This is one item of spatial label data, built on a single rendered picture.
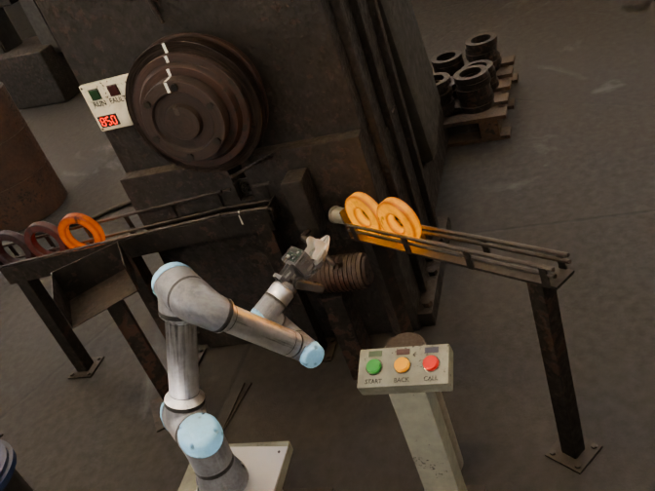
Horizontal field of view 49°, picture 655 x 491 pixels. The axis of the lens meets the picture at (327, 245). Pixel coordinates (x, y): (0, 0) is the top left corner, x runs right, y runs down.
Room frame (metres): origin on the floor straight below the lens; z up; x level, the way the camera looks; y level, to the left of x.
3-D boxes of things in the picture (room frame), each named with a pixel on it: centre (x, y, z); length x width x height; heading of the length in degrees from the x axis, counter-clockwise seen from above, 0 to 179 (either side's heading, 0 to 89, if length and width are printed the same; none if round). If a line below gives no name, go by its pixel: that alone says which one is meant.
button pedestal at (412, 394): (1.39, -0.07, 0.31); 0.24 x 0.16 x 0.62; 65
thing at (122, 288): (2.31, 0.83, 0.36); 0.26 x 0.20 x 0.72; 100
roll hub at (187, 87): (2.26, 0.28, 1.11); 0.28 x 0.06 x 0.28; 65
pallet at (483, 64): (4.05, -0.76, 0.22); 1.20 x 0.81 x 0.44; 63
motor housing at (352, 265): (2.08, 0.00, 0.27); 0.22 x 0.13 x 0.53; 65
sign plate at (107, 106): (2.59, 0.50, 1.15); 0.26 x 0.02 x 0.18; 65
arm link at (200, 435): (1.52, 0.52, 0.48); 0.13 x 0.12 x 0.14; 23
